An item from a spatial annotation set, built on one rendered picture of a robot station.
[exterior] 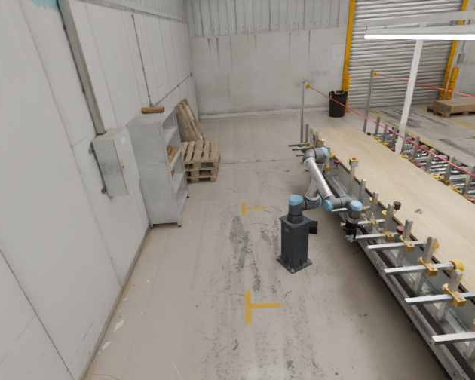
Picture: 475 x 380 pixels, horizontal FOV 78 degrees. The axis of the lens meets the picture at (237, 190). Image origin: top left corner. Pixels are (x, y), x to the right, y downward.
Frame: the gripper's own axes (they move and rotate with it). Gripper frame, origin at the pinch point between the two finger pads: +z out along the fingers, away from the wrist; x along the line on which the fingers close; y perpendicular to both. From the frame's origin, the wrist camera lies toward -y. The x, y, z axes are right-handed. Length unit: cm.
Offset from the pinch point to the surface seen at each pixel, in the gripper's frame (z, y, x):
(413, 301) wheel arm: -14, -5, 76
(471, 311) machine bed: 7, -52, 70
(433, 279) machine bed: 13, -52, 35
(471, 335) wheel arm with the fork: -15, -21, 100
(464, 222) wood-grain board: -11, -96, -3
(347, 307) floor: 82, -9, 0
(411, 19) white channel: -163, -53, -75
